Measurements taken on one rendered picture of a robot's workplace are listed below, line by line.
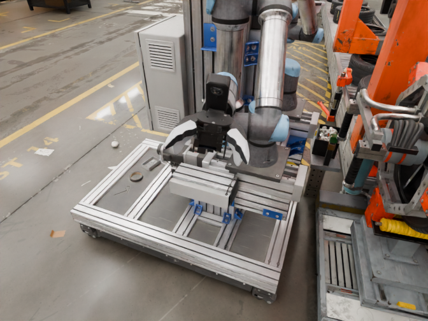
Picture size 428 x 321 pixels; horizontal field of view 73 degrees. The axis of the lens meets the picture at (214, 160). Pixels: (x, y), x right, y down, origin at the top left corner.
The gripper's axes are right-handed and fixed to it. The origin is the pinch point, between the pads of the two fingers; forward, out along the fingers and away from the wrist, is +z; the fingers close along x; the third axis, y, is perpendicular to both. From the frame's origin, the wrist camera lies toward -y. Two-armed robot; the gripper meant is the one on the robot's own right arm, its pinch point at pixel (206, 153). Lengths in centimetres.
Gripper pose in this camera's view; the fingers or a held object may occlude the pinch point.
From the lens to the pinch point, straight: 51.0
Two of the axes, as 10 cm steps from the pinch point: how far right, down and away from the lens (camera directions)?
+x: -9.8, -1.8, 0.1
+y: -1.3, 7.7, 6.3
